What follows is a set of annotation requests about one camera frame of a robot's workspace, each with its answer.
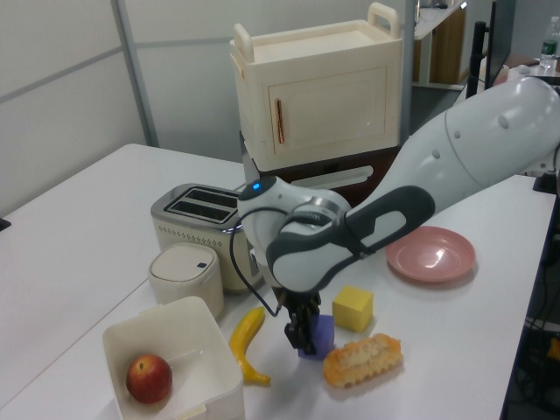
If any yellow foam cube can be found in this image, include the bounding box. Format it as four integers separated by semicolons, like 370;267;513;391
332;284;375;333

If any copper cabinet door handle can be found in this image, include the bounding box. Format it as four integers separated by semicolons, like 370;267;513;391
274;98;288;144

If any purple foam cube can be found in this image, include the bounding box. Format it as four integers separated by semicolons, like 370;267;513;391
297;314;337;361

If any cream toy cabinet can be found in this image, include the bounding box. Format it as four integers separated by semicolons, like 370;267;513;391
229;1;404;170

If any red peach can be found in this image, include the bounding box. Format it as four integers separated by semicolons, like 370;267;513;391
126;353;173;404

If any chrome and cream toaster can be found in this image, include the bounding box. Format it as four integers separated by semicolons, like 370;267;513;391
150;183;266;295

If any small white lidded bin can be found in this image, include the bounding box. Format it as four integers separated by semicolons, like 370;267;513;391
147;242;225;319

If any pink plate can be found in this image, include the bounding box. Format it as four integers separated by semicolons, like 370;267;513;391
384;226;477;284

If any wooden background shelf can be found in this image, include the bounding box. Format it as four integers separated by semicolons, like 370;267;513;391
412;0;467;87

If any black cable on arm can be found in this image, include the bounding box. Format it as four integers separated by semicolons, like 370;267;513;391
229;208;284;318

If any long toasted bread roll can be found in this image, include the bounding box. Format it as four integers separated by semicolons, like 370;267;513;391
322;332;403;389

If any white plastic open box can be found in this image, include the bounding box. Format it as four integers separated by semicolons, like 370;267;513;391
101;296;245;420

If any clear plastic water bottle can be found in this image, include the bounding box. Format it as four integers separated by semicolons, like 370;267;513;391
538;16;560;71

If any yellow banana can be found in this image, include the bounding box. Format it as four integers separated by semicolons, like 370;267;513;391
228;306;272;387

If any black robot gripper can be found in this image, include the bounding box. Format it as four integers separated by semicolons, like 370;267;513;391
273;284;324;357

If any black computer monitor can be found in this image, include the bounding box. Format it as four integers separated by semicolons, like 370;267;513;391
465;0;513;100

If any dark brown cabinet base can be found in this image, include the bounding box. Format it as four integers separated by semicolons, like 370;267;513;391
239;130;406;207

